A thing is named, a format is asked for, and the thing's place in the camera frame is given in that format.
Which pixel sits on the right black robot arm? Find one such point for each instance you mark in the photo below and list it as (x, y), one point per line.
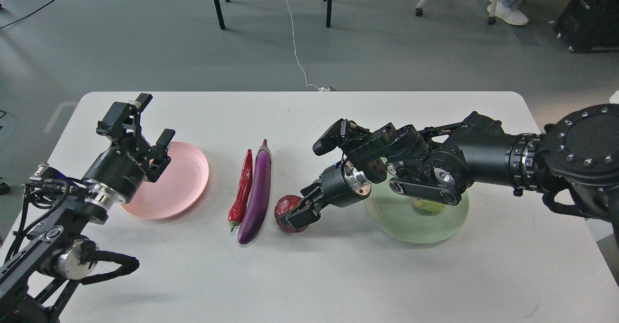
(574, 164)

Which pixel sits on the purple eggplant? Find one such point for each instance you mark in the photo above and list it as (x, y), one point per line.
(258, 204)

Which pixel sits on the red pomegranate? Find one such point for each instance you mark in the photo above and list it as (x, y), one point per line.
(283, 206)

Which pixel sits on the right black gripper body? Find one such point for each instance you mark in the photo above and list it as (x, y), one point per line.
(342, 185)

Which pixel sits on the person's white shoes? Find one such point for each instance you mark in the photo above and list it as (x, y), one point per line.
(509, 12)

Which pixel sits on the yellow-green guava fruit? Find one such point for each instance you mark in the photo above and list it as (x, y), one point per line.
(426, 207)

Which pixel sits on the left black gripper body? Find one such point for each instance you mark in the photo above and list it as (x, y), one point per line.
(123, 168)

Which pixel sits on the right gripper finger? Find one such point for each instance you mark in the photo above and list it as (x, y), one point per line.
(303, 215)
(313, 193)

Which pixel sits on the green plate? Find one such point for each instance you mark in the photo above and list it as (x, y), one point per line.
(395, 215)

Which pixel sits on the pink plate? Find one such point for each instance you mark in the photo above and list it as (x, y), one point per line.
(179, 187)

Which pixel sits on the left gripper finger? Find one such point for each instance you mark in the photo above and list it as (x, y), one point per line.
(157, 158)
(123, 120)

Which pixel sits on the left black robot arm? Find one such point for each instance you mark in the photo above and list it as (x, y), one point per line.
(50, 256)

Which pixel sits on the red chili pepper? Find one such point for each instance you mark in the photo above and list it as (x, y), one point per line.
(238, 210)

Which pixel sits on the black equipment case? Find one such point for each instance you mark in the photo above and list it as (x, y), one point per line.
(589, 25)

